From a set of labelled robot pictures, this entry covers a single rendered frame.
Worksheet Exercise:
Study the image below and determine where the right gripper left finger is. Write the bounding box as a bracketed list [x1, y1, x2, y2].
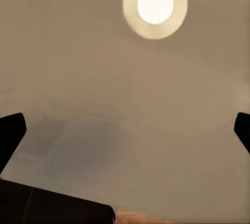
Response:
[0, 113, 27, 174]

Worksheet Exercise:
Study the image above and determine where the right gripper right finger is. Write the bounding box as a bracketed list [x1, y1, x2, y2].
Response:
[234, 113, 250, 153]

